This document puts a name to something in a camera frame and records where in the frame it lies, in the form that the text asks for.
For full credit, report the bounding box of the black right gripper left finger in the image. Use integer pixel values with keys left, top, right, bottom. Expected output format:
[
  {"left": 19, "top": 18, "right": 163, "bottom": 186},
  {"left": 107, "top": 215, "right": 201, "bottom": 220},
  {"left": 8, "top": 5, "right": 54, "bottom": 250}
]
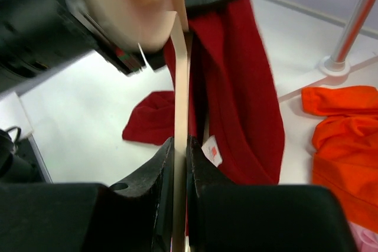
[{"left": 1, "top": 138, "right": 174, "bottom": 251}]

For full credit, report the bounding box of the pink t shirt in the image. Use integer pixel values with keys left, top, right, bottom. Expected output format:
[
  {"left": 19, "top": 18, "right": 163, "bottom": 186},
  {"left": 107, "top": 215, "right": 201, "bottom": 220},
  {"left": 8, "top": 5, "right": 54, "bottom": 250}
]
[{"left": 349, "top": 222, "right": 378, "bottom": 252}]

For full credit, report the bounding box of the white clothes rack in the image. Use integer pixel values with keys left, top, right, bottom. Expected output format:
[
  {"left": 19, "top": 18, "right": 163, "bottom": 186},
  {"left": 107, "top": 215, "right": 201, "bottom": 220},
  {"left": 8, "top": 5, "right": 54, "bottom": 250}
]
[{"left": 277, "top": 0, "right": 378, "bottom": 104}]

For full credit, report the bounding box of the dark red t shirt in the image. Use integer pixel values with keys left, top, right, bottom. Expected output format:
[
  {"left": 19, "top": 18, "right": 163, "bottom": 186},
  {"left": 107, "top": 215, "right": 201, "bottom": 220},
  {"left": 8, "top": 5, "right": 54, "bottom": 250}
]
[{"left": 121, "top": 0, "right": 286, "bottom": 185}]

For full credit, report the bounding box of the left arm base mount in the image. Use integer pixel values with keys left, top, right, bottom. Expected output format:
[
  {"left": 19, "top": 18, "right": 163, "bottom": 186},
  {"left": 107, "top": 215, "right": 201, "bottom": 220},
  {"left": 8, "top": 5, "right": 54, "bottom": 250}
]
[{"left": 1, "top": 126, "right": 52, "bottom": 184}]

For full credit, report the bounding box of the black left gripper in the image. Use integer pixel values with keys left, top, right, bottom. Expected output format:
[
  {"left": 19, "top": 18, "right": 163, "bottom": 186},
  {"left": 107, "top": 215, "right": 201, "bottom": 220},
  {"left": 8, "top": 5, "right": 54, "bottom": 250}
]
[{"left": 1, "top": 0, "right": 165, "bottom": 93}]

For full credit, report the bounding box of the beige wooden hanger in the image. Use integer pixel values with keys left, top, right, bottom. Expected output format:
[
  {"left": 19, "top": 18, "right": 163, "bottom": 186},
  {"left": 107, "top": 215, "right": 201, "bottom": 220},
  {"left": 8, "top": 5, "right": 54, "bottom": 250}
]
[{"left": 67, "top": 0, "right": 193, "bottom": 251}]

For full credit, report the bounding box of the orange t shirt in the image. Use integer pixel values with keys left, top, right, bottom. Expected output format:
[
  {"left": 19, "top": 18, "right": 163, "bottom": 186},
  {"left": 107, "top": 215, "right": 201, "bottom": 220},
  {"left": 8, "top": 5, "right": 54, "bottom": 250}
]
[{"left": 301, "top": 86, "right": 377, "bottom": 233}]

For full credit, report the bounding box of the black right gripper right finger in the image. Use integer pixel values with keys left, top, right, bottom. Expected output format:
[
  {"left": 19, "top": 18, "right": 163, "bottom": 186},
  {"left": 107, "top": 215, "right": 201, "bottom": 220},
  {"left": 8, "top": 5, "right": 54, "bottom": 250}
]
[{"left": 187, "top": 137, "right": 357, "bottom": 251}]

